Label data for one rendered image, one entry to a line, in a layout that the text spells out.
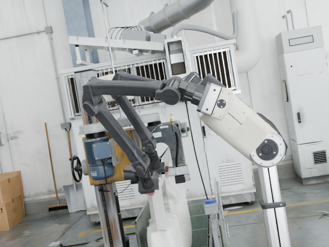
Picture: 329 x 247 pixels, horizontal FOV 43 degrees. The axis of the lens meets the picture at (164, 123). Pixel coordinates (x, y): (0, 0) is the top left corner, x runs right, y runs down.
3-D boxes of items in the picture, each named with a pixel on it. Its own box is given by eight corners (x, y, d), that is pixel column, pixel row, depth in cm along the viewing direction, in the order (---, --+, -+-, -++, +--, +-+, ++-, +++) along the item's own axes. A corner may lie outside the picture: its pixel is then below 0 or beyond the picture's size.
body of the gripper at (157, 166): (148, 166, 253) (145, 157, 249) (165, 163, 252) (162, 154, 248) (148, 173, 248) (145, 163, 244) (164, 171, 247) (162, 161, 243)
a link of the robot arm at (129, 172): (141, 167, 192) (147, 156, 198) (118, 165, 195) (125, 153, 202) (145, 186, 199) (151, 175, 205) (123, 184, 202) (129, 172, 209)
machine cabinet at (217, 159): (261, 205, 527) (235, 38, 516) (85, 228, 554) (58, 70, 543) (251, 185, 642) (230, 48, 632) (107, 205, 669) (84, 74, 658)
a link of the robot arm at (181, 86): (189, 90, 162) (193, 84, 166) (165, 81, 163) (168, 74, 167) (183, 109, 168) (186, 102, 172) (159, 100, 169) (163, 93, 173)
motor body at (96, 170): (112, 179, 247) (105, 136, 245) (87, 182, 248) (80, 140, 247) (118, 174, 262) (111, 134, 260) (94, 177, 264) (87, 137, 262)
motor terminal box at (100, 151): (113, 161, 243) (109, 140, 242) (95, 164, 239) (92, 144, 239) (110, 159, 250) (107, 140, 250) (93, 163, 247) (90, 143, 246)
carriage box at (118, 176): (139, 179, 265) (131, 129, 263) (88, 186, 269) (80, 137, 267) (145, 171, 289) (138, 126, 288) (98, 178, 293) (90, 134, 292)
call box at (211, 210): (218, 213, 248) (217, 203, 248) (205, 214, 249) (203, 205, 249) (218, 209, 256) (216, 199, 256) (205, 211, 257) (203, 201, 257)
